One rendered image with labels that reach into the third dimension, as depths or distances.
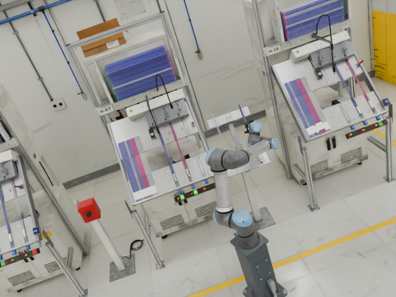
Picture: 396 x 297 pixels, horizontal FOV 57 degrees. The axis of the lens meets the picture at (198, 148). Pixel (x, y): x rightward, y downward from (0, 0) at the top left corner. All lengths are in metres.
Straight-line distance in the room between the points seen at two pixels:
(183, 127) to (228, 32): 1.89
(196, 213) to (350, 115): 1.57
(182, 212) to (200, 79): 1.87
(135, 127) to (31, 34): 1.90
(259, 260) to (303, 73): 1.58
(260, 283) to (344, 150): 1.59
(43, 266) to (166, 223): 1.17
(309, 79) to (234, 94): 1.75
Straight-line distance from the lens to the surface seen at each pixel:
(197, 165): 2.85
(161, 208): 3.30
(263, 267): 2.56
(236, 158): 2.13
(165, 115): 2.92
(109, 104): 2.95
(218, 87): 4.66
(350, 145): 3.63
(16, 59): 4.55
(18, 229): 3.18
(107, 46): 3.20
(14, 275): 3.81
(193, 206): 3.34
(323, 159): 3.56
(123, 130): 3.02
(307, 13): 3.16
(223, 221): 2.38
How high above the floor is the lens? 2.30
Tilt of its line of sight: 29 degrees down
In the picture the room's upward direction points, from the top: 19 degrees counter-clockwise
